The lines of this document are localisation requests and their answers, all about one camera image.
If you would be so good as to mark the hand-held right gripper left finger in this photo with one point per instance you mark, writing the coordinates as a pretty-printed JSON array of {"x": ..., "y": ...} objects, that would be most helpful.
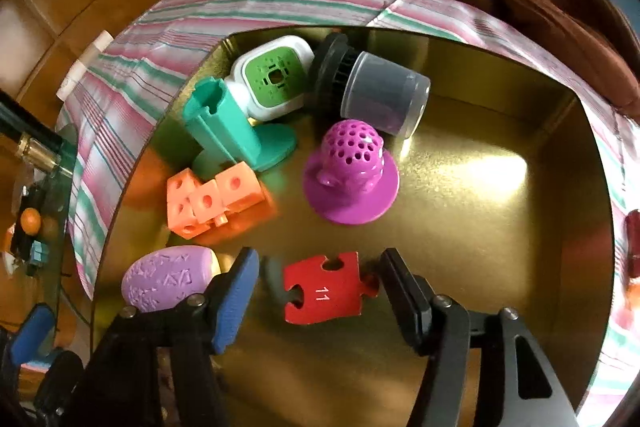
[{"x": 235, "y": 302}]

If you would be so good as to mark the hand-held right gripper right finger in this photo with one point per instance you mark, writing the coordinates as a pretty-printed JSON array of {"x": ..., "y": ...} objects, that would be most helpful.
[{"x": 407, "y": 297}]

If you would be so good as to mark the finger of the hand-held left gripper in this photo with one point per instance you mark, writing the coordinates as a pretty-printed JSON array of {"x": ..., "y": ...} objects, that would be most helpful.
[
  {"x": 60, "y": 377},
  {"x": 32, "y": 334}
]

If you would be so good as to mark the purple oval soap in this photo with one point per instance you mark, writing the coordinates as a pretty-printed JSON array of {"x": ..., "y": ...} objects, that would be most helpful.
[{"x": 165, "y": 277}]

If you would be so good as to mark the red puzzle piece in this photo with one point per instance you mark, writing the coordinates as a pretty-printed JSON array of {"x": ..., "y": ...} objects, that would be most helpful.
[{"x": 320, "y": 292}]

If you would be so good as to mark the gold tin box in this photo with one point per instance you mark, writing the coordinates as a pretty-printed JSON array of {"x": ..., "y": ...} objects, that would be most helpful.
[{"x": 475, "y": 232}]

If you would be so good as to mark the orange linked cubes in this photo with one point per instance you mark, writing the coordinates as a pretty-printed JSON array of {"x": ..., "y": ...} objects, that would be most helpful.
[{"x": 225, "y": 192}]

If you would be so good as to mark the purple perforated cup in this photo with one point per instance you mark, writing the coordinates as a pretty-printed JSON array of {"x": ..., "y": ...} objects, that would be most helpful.
[{"x": 350, "y": 187}]

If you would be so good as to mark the teal plastic stand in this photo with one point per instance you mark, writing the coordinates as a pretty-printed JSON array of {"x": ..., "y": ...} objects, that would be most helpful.
[{"x": 220, "y": 122}]

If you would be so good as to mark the black cylinder with grey cap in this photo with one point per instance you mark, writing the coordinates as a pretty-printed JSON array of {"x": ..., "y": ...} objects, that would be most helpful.
[{"x": 380, "y": 92}]

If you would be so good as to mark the white green cube toy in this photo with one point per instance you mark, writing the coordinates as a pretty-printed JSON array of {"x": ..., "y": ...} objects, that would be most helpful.
[{"x": 272, "y": 77}]

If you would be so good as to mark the small orange ball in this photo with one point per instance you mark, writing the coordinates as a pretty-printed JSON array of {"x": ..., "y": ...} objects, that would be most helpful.
[{"x": 31, "y": 221}]

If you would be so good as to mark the glass side table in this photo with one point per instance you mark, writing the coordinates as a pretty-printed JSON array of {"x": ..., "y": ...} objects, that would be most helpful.
[{"x": 57, "y": 202}]

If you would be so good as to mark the black pole with brass fitting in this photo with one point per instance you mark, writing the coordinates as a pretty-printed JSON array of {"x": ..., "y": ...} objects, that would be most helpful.
[{"x": 30, "y": 152}]

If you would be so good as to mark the white plastic pipe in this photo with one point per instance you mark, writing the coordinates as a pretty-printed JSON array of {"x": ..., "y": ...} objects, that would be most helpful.
[{"x": 85, "y": 64}]

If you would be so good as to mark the striped bed quilt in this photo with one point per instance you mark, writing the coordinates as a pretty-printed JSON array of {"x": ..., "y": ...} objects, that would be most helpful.
[{"x": 150, "y": 32}]

